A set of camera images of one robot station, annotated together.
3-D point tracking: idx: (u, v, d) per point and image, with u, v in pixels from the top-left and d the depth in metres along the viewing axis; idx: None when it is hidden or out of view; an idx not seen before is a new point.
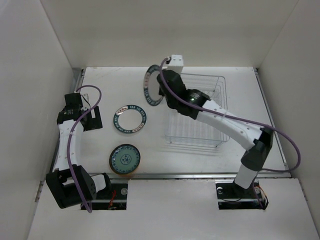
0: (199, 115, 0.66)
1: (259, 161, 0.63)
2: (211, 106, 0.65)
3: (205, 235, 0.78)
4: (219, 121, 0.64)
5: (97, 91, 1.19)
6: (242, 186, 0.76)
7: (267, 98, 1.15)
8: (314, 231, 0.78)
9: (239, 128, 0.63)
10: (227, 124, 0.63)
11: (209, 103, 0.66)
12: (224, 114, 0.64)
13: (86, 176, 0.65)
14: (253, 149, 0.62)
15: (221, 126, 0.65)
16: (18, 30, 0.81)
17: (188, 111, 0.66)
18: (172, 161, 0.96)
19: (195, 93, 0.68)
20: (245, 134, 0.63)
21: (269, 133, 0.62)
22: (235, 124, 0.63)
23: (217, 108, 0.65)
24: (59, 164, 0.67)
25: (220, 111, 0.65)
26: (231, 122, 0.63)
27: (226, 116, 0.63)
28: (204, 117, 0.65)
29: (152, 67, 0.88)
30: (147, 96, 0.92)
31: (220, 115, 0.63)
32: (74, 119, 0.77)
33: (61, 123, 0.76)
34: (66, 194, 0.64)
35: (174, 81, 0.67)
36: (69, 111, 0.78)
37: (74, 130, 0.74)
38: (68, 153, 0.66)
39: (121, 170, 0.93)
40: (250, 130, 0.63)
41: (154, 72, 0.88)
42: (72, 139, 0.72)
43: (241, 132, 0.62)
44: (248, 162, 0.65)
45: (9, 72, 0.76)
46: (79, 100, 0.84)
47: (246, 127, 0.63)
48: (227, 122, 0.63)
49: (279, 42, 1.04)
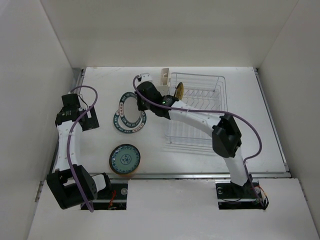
0: (170, 115, 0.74)
1: (222, 146, 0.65)
2: (179, 105, 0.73)
3: (205, 235, 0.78)
4: (184, 116, 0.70)
5: (94, 92, 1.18)
6: (239, 183, 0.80)
7: (267, 98, 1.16)
8: (314, 231, 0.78)
9: (200, 119, 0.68)
10: (191, 117, 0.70)
11: (177, 102, 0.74)
12: (187, 109, 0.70)
13: (87, 176, 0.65)
14: (213, 135, 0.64)
15: (188, 121, 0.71)
16: (18, 29, 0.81)
17: (163, 112, 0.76)
18: (173, 161, 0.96)
19: (168, 98, 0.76)
20: (206, 123, 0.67)
21: (229, 119, 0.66)
22: (197, 116, 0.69)
23: (183, 106, 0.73)
24: (59, 164, 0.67)
25: (185, 108, 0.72)
26: (194, 115, 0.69)
27: (189, 111, 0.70)
28: (174, 116, 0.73)
29: (124, 97, 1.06)
30: (126, 121, 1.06)
31: (184, 111, 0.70)
32: (73, 120, 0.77)
33: (60, 124, 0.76)
34: (67, 194, 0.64)
35: (149, 89, 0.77)
36: (68, 112, 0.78)
37: (73, 130, 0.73)
38: (68, 153, 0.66)
39: (121, 170, 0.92)
40: (210, 119, 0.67)
41: (126, 100, 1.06)
42: (71, 139, 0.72)
43: (203, 122, 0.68)
44: (219, 150, 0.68)
45: (9, 72, 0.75)
46: (76, 101, 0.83)
47: (206, 117, 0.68)
48: (190, 115, 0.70)
49: (279, 42, 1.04)
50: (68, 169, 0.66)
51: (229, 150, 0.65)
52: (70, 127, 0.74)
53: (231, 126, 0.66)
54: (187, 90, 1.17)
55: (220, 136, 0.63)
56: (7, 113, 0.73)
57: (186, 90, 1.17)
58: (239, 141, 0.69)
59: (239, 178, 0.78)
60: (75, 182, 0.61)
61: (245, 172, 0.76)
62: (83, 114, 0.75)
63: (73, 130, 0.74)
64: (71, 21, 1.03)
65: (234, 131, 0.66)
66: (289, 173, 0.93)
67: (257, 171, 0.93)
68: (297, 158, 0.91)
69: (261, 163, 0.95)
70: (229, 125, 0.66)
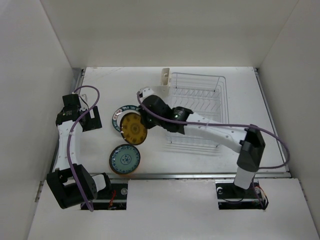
0: (185, 130, 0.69)
1: (251, 161, 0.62)
2: (194, 119, 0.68)
3: (205, 235, 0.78)
4: (204, 130, 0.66)
5: (96, 92, 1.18)
6: (243, 187, 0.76)
7: (267, 98, 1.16)
8: (314, 230, 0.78)
9: (224, 133, 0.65)
10: (213, 132, 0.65)
11: (192, 116, 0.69)
12: (206, 123, 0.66)
13: (87, 176, 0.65)
14: (242, 151, 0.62)
15: (207, 135, 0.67)
16: (18, 28, 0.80)
17: (176, 128, 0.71)
18: (172, 161, 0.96)
19: (179, 111, 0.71)
20: (230, 138, 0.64)
21: (255, 132, 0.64)
22: (220, 130, 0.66)
23: (200, 119, 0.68)
24: (59, 164, 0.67)
25: (203, 122, 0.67)
26: (215, 129, 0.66)
27: (209, 125, 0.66)
28: (190, 130, 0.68)
29: (127, 106, 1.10)
30: (116, 126, 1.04)
31: (203, 125, 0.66)
32: (73, 120, 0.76)
33: (60, 124, 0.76)
34: (67, 194, 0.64)
35: (156, 104, 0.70)
36: (68, 112, 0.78)
37: (74, 129, 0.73)
38: (68, 152, 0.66)
39: (121, 170, 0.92)
40: (235, 132, 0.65)
41: (127, 110, 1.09)
42: (72, 139, 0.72)
43: (227, 136, 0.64)
44: (244, 166, 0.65)
45: (9, 71, 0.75)
46: (77, 101, 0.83)
47: (230, 131, 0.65)
48: (211, 130, 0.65)
49: (280, 43, 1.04)
50: (67, 168, 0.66)
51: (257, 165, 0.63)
52: (70, 127, 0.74)
53: (257, 139, 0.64)
54: (187, 90, 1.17)
55: (250, 151, 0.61)
56: (7, 113, 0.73)
57: (186, 90, 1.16)
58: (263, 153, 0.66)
59: (245, 182, 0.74)
60: (75, 182, 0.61)
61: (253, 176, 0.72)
62: (84, 114, 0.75)
63: (74, 130, 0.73)
64: (71, 21, 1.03)
65: (260, 141, 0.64)
66: (289, 174, 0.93)
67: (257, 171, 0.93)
68: (298, 158, 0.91)
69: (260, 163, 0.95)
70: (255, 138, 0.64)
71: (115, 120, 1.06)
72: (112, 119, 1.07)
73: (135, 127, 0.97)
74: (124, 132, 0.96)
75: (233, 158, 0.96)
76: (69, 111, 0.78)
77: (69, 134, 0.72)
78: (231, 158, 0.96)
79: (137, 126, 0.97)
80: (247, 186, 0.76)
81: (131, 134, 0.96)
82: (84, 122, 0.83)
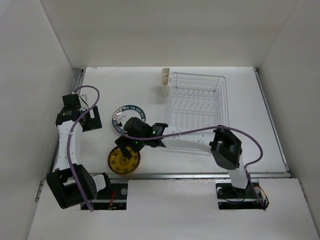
0: (164, 143, 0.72)
1: (226, 160, 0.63)
2: (170, 130, 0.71)
3: (205, 235, 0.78)
4: (178, 140, 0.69)
5: (96, 92, 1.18)
6: (241, 187, 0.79)
7: (267, 98, 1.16)
8: (314, 231, 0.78)
9: (195, 139, 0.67)
10: (186, 140, 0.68)
11: (167, 129, 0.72)
12: (179, 133, 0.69)
13: (87, 176, 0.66)
14: (214, 152, 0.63)
15: (184, 144, 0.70)
16: (18, 28, 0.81)
17: (156, 143, 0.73)
18: (172, 161, 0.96)
19: (158, 126, 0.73)
20: (202, 142, 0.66)
21: (223, 131, 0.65)
22: (192, 136, 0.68)
23: (174, 130, 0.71)
24: (59, 164, 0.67)
25: (177, 132, 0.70)
26: (188, 136, 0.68)
27: (181, 134, 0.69)
28: (168, 142, 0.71)
29: (127, 106, 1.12)
30: (116, 125, 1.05)
31: (176, 135, 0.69)
32: (73, 120, 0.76)
33: (60, 124, 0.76)
34: (67, 194, 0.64)
35: (135, 125, 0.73)
36: (68, 112, 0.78)
37: (74, 130, 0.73)
38: (68, 152, 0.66)
39: (122, 170, 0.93)
40: (205, 136, 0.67)
41: (127, 110, 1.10)
42: (72, 139, 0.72)
43: (198, 141, 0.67)
44: (224, 165, 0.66)
45: (9, 71, 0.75)
46: (77, 101, 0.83)
47: (201, 135, 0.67)
48: (184, 138, 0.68)
49: (280, 43, 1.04)
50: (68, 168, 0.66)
51: (234, 162, 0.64)
52: (70, 127, 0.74)
53: (228, 137, 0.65)
54: (187, 90, 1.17)
55: (219, 151, 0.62)
56: (7, 113, 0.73)
57: (186, 90, 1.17)
58: (240, 149, 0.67)
59: (240, 182, 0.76)
60: (75, 182, 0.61)
61: (245, 173, 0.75)
62: (84, 114, 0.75)
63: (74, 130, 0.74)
64: (71, 21, 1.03)
65: (233, 140, 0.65)
66: (289, 173, 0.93)
67: (257, 171, 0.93)
68: (298, 158, 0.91)
69: (260, 164, 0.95)
70: (225, 137, 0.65)
71: (115, 120, 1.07)
72: (112, 119, 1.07)
73: (123, 158, 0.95)
74: (113, 166, 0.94)
75: None
76: (69, 111, 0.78)
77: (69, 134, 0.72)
78: None
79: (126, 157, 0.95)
80: (246, 185, 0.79)
81: (121, 166, 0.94)
82: (84, 122, 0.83)
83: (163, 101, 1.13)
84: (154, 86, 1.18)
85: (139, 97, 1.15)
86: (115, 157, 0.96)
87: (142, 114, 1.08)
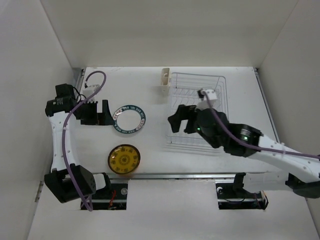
0: (254, 154, 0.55)
1: None
2: (267, 143, 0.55)
3: (205, 235, 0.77)
4: (279, 159, 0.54)
5: (101, 76, 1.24)
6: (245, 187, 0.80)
7: (267, 98, 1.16)
8: (314, 231, 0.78)
9: (301, 164, 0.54)
10: (288, 162, 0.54)
11: (264, 139, 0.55)
12: (284, 151, 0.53)
13: (85, 173, 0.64)
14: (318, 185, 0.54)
15: (278, 164, 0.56)
16: (18, 28, 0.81)
17: (243, 151, 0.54)
18: (172, 161, 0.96)
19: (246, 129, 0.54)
20: (308, 170, 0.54)
21: None
22: (295, 159, 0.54)
23: (273, 144, 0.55)
24: (56, 164, 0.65)
25: (278, 148, 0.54)
26: (291, 158, 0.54)
27: (286, 153, 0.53)
28: (260, 156, 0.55)
29: (127, 105, 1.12)
30: (116, 125, 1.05)
31: (279, 153, 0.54)
32: (65, 111, 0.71)
33: (52, 115, 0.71)
34: (66, 190, 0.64)
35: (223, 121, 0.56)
36: (59, 102, 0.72)
37: (67, 124, 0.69)
38: (64, 152, 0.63)
39: (122, 170, 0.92)
40: (312, 164, 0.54)
41: (127, 110, 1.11)
42: (66, 135, 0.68)
43: (304, 168, 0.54)
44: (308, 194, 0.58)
45: (9, 72, 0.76)
46: (70, 91, 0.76)
47: (307, 161, 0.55)
48: (288, 159, 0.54)
49: (280, 42, 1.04)
50: (64, 168, 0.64)
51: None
52: (63, 119, 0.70)
53: None
54: (187, 90, 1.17)
55: None
56: (7, 113, 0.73)
57: (186, 90, 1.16)
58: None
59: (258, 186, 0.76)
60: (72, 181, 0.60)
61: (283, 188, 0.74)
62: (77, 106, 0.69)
63: (67, 124, 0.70)
64: (71, 21, 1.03)
65: None
66: None
67: (257, 171, 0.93)
68: None
69: (260, 164, 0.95)
70: None
71: (115, 120, 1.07)
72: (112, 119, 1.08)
73: (123, 158, 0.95)
74: (113, 166, 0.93)
75: (233, 158, 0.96)
76: (60, 100, 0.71)
77: (62, 129, 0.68)
78: (231, 158, 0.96)
79: (126, 157, 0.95)
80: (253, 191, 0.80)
81: (121, 166, 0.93)
82: (79, 113, 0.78)
83: (163, 101, 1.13)
84: (154, 87, 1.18)
85: (139, 97, 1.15)
86: (115, 156, 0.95)
87: (142, 114, 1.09)
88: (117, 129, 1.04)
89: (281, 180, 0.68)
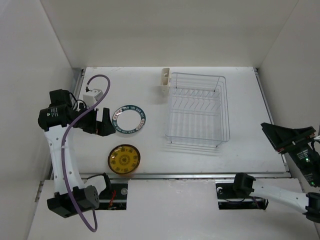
0: None
1: None
2: None
3: (205, 235, 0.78)
4: None
5: (105, 81, 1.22)
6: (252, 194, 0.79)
7: (267, 98, 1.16)
8: (314, 230, 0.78)
9: None
10: None
11: None
12: None
13: (87, 190, 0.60)
14: None
15: None
16: (18, 28, 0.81)
17: None
18: (172, 161, 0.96)
19: None
20: None
21: None
22: None
23: None
24: (57, 187, 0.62)
25: None
26: None
27: None
28: None
29: (127, 105, 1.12)
30: (116, 126, 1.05)
31: None
32: (62, 125, 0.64)
33: (47, 129, 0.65)
34: (68, 208, 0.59)
35: None
36: (54, 113, 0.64)
37: (66, 141, 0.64)
38: (65, 176, 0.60)
39: (122, 170, 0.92)
40: None
41: (127, 110, 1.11)
42: (66, 154, 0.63)
43: None
44: None
45: (9, 71, 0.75)
46: (67, 100, 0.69)
47: None
48: None
49: (280, 43, 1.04)
50: (65, 192, 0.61)
51: None
52: (61, 135, 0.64)
53: None
54: (187, 90, 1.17)
55: None
56: (7, 113, 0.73)
57: (186, 90, 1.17)
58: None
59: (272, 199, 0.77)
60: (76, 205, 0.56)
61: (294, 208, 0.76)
62: (76, 120, 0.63)
63: (66, 141, 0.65)
64: (71, 21, 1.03)
65: None
66: (289, 173, 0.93)
67: (257, 171, 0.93)
68: None
69: (260, 164, 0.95)
70: None
71: (115, 120, 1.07)
72: (112, 119, 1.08)
73: (123, 158, 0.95)
74: (113, 166, 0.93)
75: (233, 158, 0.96)
76: (55, 111, 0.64)
77: (61, 148, 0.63)
78: (231, 158, 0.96)
79: (126, 157, 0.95)
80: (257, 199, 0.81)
81: (121, 166, 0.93)
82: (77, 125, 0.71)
83: (163, 101, 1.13)
84: (154, 86, 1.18)
85: (139, 97, 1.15)
86: (115, 156, 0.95)
87: (142, 114, 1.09)
88: (117, 129, 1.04)
89: (301, 202, 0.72)
